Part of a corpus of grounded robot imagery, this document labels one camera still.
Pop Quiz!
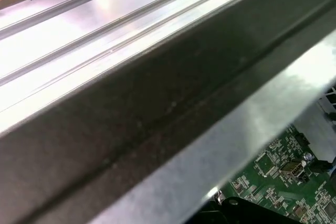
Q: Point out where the black PC case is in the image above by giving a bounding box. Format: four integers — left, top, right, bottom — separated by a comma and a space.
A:
0, 0, 336, 224

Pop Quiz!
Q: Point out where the green motherboard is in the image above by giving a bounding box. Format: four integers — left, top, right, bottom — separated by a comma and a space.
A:
228, 123, 336, 224

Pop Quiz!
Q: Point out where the silver USB port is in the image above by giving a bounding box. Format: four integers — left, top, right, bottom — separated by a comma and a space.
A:
278, 161, 307, 182

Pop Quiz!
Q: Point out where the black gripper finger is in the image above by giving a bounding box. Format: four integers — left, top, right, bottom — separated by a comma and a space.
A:
198, 196, 292, 224

